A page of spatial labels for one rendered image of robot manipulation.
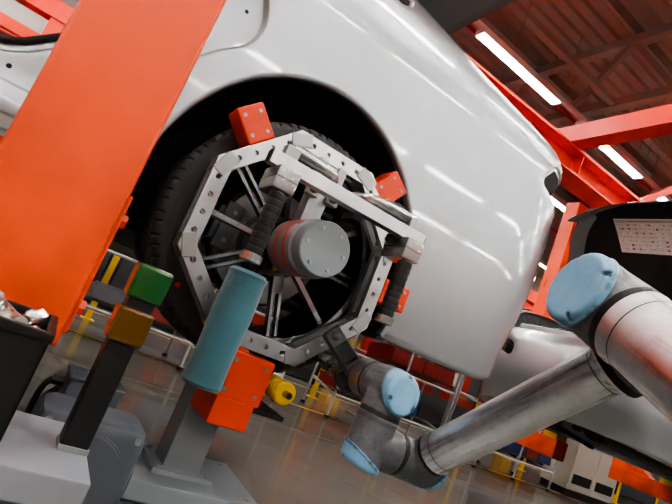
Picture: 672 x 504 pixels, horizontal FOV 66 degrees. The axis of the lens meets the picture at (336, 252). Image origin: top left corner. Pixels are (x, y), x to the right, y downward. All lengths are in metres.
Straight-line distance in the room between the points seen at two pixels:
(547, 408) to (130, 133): 0.80
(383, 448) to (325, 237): 0.46
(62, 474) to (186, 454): 0.89
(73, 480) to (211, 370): 0.58
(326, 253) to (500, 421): 0.49
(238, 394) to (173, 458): 0.27
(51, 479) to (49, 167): 0.38
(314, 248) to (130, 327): 0.61
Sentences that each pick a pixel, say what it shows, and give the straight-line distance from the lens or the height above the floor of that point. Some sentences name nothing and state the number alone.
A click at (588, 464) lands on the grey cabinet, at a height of 0.54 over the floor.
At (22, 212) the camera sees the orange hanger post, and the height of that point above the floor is 0.66.
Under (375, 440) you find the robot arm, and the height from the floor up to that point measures 0.52.
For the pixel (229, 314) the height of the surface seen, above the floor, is 0.64.
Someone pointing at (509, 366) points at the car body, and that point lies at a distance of 3.81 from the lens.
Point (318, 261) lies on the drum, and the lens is 1.15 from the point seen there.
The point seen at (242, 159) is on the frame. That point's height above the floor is 0.98.
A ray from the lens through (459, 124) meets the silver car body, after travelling 1.74.
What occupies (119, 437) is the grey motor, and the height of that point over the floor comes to 0.39.
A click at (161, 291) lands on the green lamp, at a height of 0.64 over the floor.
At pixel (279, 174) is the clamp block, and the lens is 1.04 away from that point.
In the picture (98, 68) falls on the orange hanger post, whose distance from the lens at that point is 0.79.
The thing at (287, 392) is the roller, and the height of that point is 0.52.
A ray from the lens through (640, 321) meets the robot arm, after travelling 0.74.
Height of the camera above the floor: 0.65
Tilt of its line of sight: 10 degrees up
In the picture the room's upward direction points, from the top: 22 degrees clockwise
